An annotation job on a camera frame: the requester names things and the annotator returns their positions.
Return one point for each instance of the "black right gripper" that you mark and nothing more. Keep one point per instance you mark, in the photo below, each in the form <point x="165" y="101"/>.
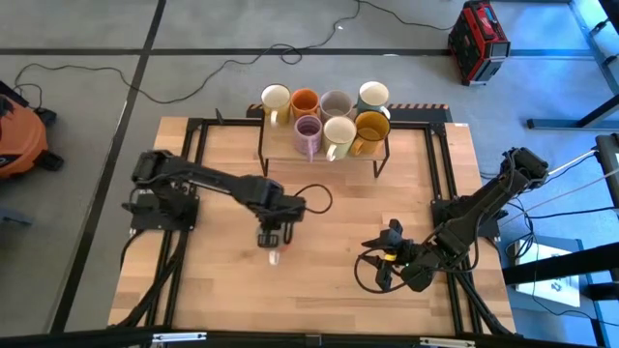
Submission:
<point x="413" y="270"/>

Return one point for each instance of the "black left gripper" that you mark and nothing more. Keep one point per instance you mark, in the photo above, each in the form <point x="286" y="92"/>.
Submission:
<point x="285" y="212"/>

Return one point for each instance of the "lilac ribbed mug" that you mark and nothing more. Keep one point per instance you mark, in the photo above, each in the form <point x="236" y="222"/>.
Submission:
<point x="308" y="128"/>

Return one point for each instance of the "pale green mug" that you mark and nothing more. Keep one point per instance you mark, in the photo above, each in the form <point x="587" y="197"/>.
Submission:
<point x="338" y="133"/>

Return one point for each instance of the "orange faceted mug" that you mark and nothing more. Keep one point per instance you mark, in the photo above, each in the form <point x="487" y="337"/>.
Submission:
<point x="304" y="100"/>

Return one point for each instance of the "grey floral patterned mug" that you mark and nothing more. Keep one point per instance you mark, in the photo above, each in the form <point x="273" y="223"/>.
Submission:
<point x="336" y="104"/>

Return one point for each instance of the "yellow enamel mug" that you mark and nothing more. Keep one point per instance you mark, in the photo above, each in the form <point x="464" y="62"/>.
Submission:
<point x="371" y="128"/>

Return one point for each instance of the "teal glossy mug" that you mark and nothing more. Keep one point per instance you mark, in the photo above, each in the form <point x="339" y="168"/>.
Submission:
<point x="372" y="93"/>

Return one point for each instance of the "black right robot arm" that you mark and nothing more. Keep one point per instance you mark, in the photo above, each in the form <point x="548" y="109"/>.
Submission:
<point x="483" y="203"/>

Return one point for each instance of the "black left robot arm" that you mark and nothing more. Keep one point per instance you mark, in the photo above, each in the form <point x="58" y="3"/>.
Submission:
<point x="213" y="179"/>

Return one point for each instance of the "white sheet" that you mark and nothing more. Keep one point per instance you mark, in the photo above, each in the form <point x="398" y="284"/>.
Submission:
<point x="551" y="285"/>

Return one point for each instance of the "black beam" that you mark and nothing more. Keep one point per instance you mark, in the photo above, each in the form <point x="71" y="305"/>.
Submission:
<point x="556" y="266"/>

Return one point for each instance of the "grey metal stand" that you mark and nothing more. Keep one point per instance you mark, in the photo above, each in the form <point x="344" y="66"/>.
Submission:
<point x="556" y="124"/>

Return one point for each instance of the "red tool case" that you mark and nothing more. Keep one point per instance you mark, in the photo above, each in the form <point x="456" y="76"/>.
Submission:
<point x="476" y="43"/>

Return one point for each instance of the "orange shop vacuum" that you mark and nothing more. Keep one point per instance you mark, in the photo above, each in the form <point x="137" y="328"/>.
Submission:
<point x="19" y="140"/>

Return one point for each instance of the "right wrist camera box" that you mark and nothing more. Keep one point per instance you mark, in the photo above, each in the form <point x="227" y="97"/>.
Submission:
<point x="383" y="280"/>

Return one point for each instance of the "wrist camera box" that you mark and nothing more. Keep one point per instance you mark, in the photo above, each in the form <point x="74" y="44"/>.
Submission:
<point x="383" y="280"/>
<point x="267" y="240"/>

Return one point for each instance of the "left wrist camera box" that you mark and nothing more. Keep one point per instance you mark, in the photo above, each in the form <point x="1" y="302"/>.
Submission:
<point x="267" y="240"/>

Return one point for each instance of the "wooden shelf black frame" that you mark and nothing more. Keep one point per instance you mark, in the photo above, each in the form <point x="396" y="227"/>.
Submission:
<point x="280" y="147"/>

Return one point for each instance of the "black aluminium table frame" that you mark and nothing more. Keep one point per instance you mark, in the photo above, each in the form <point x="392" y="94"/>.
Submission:
<point x="232" y="122"/>

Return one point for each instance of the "silver bracket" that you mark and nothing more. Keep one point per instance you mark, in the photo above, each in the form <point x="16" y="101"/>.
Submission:
<point x="447" y="342"/>
<point x="179" y="337"/>

